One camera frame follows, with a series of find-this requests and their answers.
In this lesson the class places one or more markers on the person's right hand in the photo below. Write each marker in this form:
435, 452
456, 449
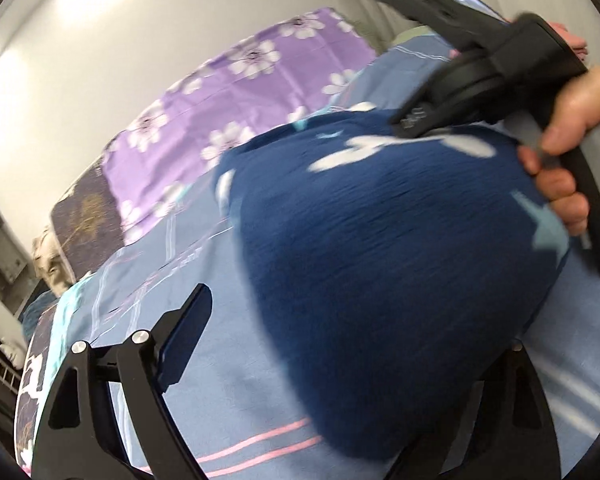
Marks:
580, 105

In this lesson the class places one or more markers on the teal patterned quilt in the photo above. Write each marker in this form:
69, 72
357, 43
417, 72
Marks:
32, 385

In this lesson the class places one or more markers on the pile of folded clothes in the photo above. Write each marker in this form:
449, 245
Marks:
570, 40

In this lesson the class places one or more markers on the white metal rack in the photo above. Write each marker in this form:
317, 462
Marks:
0, 375

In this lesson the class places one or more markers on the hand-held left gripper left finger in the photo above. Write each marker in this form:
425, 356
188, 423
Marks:
189, 327

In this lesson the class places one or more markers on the dark pillow with gold tree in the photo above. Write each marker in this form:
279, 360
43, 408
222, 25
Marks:
85, 215

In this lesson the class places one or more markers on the blue plaid bedsheet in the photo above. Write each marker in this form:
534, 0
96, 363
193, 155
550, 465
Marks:
205, 410

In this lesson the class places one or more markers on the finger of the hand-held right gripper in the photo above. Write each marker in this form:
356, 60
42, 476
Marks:
422, 112

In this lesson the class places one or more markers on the purple floral pillow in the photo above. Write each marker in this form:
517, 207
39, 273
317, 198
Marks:
205, 95

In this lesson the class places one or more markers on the green cloth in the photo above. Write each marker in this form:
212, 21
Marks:
412, 35

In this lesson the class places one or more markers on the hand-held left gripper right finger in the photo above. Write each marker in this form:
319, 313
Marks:
495, 450

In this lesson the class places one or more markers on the navy star print fleece garment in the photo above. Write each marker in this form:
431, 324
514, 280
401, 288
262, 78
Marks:
380, 260

